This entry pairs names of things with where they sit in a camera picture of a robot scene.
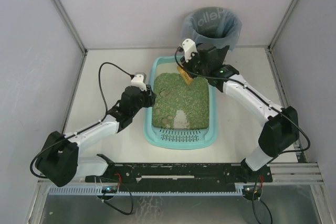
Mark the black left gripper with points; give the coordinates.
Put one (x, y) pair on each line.
(150, 97)

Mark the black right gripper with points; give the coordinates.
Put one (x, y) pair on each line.
(193, 67)

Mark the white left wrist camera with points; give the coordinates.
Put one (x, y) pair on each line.
(139, 81)

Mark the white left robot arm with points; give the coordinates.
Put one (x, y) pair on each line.
(59, 161)

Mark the aluminium frame post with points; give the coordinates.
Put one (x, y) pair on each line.
(69, 25)
(293, 4)

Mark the green litter pellets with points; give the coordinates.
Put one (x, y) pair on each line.
(188, 105)

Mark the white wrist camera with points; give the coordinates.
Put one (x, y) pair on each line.
(189, 48)
(139, 81)

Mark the aluminium frame post right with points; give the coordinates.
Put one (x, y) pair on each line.
(293, 4)

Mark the orange litter scoop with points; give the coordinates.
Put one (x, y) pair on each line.
(188, 80)

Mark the aluminium frame post left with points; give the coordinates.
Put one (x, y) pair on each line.
(69, 25)

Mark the blue plastic bin liner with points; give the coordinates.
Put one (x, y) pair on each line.
(188, 27)

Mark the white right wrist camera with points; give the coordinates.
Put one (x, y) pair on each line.
(189, 48)

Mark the black trash bin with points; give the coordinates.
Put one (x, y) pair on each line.
(219, 27)

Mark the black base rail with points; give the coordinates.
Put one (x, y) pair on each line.
(181, 175)

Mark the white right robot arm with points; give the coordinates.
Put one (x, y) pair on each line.
(279, 125)

